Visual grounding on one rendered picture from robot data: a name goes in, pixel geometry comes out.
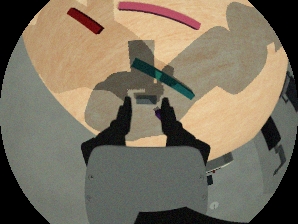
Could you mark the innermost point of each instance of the purple rod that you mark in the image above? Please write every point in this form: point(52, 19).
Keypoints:
point(157, 113)

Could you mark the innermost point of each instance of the turquoise rod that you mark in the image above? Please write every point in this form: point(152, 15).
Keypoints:
point(163, 77)

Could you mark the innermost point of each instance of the pink rod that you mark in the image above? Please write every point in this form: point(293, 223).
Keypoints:
point(160, 11)

